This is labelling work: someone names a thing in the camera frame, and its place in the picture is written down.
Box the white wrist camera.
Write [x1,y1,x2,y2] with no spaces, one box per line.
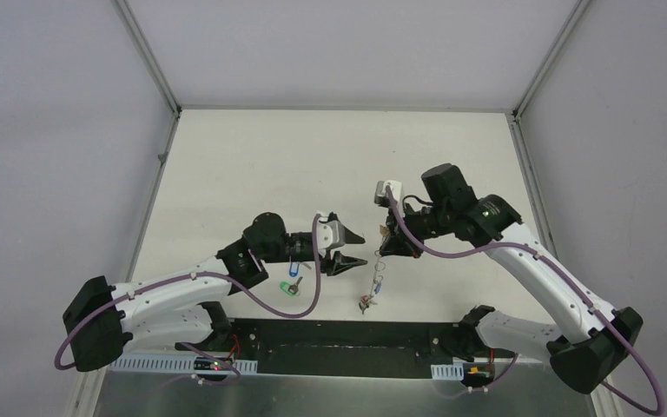
[373,180,403,208]
[314,212,346,254]

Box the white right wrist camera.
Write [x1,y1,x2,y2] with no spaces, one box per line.
[373,180,403,208]

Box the white slotted cable duct right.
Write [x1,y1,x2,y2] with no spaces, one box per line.
[430,363,465,381]

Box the blue tag key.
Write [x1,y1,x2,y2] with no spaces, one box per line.
[288,261,301,278]

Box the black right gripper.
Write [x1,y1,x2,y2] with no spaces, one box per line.
[380,200,452,259]

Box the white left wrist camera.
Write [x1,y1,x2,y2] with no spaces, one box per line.
[314,212,346,254]

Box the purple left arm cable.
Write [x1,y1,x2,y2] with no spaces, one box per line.
[53,213,326,372]

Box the white slotted cable duct left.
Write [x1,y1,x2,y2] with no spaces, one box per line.
[109,354,234,375]

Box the aluminium frame rail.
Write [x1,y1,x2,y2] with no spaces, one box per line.
[112,1,182,283]
[505,0,594,255]

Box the green tag key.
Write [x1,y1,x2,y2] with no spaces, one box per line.
[280,276,304,297]

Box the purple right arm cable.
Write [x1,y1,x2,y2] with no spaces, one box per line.
[385,185,666,417]

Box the aluminium frame rail right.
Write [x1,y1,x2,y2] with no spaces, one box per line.
[505,0,594,255]

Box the aluminium frame rail left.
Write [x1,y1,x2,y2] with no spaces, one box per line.
[112,1,182,283]

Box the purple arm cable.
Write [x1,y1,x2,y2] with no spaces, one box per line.
[53,213,326,372]
[385,185,666,417]

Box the black robot base mount plate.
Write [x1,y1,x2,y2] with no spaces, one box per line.
[195,319,491,379]

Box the white slotted cable duct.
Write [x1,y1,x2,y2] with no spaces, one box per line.
[109,354,234,375]
[430,363,465,381]

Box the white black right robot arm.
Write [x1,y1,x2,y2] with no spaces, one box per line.
[374,163,644,394]

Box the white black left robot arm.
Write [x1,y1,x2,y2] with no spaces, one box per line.
[54,212,366,373]

